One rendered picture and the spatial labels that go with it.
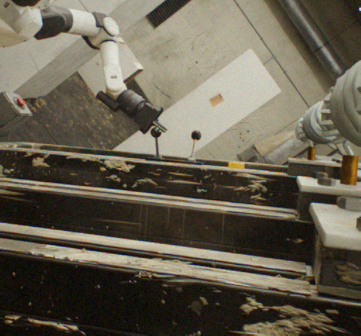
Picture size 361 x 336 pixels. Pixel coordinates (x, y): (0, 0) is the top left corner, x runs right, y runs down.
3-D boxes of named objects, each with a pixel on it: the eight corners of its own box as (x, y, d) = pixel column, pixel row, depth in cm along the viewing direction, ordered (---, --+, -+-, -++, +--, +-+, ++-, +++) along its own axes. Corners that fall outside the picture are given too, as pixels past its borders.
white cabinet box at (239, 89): (118, 146, 591) (249, 51, 551) (144, 182, 595) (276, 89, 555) (106, 154, 531) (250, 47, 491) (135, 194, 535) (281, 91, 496)
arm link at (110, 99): (136, 103, 181) (115, 86, 183) (138, 89, 172) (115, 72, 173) (118, 122, 177) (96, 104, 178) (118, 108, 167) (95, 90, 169)
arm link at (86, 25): (91, 25, 190) (49, 18, 171) (112, 9, 183) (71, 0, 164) (100, 51, 189) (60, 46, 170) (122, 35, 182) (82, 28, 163)
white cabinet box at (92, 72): (84, 67, 682) (120, 37, 668) (107, 98, 686) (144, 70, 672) (73, 66, 637) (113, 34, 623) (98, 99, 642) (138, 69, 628)
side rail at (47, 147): (46, 169, 198) (48, 144, 197) (307, 196, 175) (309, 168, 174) (39, 170, 192) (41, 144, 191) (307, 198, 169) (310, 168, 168)
